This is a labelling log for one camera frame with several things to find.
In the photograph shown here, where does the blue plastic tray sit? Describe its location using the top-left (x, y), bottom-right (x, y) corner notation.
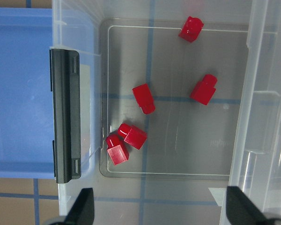
top-left (0, 7), bottom-right (93, 179)

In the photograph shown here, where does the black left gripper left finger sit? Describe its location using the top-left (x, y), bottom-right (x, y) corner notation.
top-left (45, 188), bottom-right (95, 225)

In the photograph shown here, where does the clear plastic box lid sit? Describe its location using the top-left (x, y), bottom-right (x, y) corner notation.
top-left (227, 0), bottom-right (281, 218)

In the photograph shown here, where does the black box latch handle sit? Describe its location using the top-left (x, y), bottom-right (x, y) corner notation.
top-left (50, 48), bottom-right (81, 184)

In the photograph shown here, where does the red block from tray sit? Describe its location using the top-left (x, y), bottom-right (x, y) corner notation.
top-left (132, 83), bottom-right (155, 114)

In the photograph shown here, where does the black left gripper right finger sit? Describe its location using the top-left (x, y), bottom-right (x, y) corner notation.
top-left (226, 186), bottom-right (281, 225)

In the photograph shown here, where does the clear plastic storage box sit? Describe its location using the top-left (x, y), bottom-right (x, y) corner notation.
top-left (52, 0), bottom-right (281, 225)

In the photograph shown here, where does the red block in box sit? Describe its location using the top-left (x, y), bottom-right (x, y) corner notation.
top-left (190, 74), bottom-right (217, 105)
top-left (178, 16), bottom-right (204, 43)
top-left (118, 123), bottom-right (147, 150)
top-left (105, 134), bottom-right (129, 165)

